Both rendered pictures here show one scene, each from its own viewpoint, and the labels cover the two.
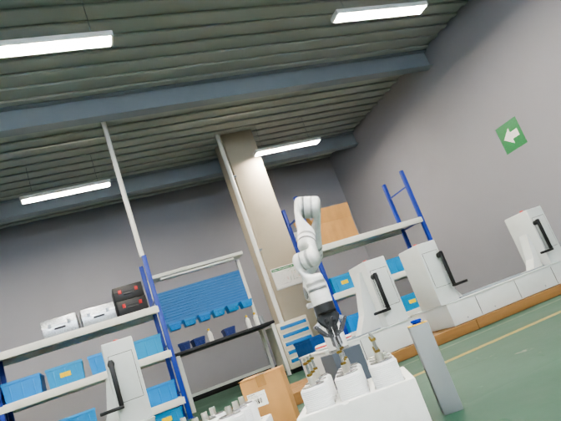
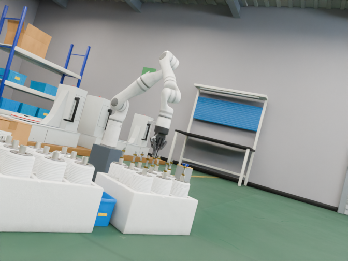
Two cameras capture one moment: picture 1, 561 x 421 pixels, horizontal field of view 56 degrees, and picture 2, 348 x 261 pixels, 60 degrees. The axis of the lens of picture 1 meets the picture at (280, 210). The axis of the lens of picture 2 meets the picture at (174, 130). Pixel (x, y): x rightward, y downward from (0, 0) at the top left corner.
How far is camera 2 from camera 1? 1.19 m
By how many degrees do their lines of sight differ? 43
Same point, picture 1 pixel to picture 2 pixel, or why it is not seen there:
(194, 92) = not seen: outside the picture
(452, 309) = (97, 141)
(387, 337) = (61, 136)
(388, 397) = (183, 204)
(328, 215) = (36, 34)
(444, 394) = not seen: hidden behind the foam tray
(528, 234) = (141, 127)
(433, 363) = not seen: hidden behind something
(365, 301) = (60, 107)
